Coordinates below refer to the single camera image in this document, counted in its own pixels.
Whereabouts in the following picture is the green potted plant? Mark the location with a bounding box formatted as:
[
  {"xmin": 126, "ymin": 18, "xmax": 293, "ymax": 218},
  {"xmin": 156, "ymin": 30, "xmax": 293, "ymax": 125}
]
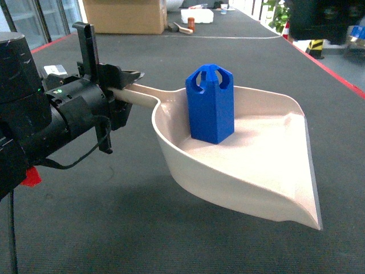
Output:
[{"xmin": 262, "ymin": 0, "xmax": 290, "ymax": 34}]

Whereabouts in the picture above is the red tag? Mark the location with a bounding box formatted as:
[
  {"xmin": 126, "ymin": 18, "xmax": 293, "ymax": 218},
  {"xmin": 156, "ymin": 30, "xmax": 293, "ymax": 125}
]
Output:
[{"xmin": 21, "ymin": 167, "xmax": 42, "ymax": 187}]

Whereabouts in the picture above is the paper cup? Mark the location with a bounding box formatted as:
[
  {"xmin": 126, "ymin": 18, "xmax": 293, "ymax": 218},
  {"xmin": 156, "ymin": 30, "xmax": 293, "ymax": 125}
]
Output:
[{"xmin": 221, "ymin": 4, "xmax": 229, "ymax": 15}]

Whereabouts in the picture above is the red white traffic cone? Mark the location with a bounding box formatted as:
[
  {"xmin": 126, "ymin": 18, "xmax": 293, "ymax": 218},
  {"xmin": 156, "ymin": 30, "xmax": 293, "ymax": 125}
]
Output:
[{"xmin": 282, "ymin": 21, "xmax": 290, "ymax": 40}]

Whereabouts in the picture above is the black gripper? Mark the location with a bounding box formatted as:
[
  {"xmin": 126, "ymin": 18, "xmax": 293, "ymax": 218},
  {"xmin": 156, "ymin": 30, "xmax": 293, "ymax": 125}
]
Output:
[{"xmin": 45, "ymin": 63, "xmax": 145, "ymax": 131}]

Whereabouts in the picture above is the yellow black traffic cone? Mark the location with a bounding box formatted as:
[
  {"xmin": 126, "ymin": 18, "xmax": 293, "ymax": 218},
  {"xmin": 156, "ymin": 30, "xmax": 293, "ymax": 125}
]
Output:
[{"xmin": 305, "ymin": 39, "xmax": 324, "ymax": 59}]

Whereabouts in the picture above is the blue plastic hexagonal part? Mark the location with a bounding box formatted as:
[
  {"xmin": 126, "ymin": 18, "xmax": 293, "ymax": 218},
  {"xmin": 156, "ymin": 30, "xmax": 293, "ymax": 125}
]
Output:
[{"xmin": 185, "ymin": 64, "xmax": 234, "ymax": 144}]

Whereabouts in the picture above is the wooden handled brush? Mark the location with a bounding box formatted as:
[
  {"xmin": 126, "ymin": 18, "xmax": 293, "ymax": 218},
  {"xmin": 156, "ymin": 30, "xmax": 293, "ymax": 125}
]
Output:
[{"xmin": 167, "ymin": 22, "xmax": 193, "ymax": 35}]

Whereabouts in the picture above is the orange cylindrical can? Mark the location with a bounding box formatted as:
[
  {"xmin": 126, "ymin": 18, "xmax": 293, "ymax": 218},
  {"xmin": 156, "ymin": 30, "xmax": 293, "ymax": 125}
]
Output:
[{"xmin": 188, "ymin": 17, "xmax": 195, "ymax": 32}]

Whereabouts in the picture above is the large cardboard box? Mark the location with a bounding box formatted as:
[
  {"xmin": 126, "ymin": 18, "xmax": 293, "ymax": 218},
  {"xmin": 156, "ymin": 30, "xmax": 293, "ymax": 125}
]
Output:
[{"xmin": 83, "ymin": 0, "xmax": 167, "ymax": 35}]

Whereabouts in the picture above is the black cable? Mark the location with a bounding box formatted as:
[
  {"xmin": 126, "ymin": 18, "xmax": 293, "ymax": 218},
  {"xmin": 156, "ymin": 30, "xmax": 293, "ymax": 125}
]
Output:
[{"xmin": 8, "ymin": 115, "xmax": 112, "ymax": 274}]

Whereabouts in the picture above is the beige plastic dustpan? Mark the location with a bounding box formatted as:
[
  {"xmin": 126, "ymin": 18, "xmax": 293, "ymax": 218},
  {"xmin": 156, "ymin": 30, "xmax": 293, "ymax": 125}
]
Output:
[{"xmin": 113, "ymin": 84, "xmax": 323, "ymax": 230}]

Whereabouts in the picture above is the white foam block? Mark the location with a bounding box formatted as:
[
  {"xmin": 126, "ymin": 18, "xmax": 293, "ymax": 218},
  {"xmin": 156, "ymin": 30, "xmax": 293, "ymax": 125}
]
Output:
[{"xmin": 180, "ymin": 9, "xmax": 214, "ymax": 24}]

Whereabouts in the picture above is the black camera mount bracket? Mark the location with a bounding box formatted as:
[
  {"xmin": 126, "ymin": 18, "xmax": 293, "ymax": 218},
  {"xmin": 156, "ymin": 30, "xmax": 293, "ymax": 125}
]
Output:
[{"xmin": 72, "ymin": 22, "xmax": 112, "ymax": 154}]

